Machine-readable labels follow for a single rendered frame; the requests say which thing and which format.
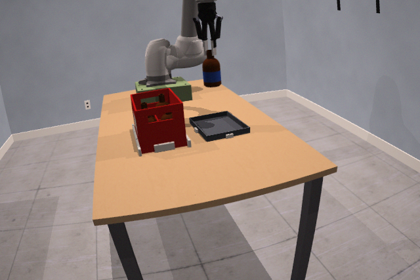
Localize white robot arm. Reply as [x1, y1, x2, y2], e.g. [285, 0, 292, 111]
[138, 0, 216, 87]

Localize red bottle crate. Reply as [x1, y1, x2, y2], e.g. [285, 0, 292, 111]
[131, 88, 187, 154]

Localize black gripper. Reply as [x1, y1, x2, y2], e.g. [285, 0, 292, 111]
[193, 2, 223, 56]

